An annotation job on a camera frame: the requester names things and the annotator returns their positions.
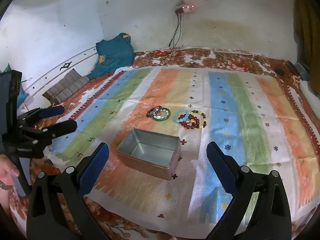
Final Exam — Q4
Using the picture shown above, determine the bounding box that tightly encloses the red bead bracelet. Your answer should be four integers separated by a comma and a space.
180, 114, 200, 130

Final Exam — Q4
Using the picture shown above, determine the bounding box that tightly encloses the teal garment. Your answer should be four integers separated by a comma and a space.
88, 32, 135, 80

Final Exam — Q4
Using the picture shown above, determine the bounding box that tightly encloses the white pillow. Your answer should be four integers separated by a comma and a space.
299, 79, 320, 102

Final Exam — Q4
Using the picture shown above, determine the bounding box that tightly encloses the grey box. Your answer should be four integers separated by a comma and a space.
294, 62, 310, 81

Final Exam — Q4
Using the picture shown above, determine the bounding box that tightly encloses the rectangular metal tin box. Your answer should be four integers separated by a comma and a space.
116, 127, 181, 181

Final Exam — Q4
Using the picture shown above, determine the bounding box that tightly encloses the person's left hand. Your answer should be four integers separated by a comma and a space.
0, 154, 20, 188

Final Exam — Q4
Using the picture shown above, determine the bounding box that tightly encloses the white power strip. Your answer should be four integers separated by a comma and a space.
174, 4, 195, 14

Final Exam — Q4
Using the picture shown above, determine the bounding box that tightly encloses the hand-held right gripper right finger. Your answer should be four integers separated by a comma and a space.
206, 141, 292, 240

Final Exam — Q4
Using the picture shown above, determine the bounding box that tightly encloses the dark multicolour bead bracelet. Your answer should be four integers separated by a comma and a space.
146, 106, 163, 118

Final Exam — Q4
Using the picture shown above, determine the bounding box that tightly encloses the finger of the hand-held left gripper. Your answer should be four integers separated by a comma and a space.
37, 105, 65, 118
43, 119, 78, 138

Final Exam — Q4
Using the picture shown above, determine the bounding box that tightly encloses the black power cable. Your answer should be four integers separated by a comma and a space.
132, 12, 183, 69

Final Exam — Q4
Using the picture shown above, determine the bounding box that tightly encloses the light blue bead bracelet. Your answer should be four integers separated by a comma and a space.
174, 109, 190, 124

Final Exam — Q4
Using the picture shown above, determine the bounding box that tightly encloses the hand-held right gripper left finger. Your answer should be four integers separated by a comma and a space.
26, 142, 110, 240

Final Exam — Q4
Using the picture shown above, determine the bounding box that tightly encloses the yellow curtain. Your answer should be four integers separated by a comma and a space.
294, 0, 320, 90

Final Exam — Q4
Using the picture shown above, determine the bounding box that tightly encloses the green jade bangle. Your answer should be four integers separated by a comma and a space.
152, 107, 172, 122

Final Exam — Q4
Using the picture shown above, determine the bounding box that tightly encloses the yellow and dark bead bracelet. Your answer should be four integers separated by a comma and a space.
189, 109, 208, 128

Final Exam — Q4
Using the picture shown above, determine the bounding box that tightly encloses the striped pastel cloth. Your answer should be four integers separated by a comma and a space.
54, 66, 320, 224

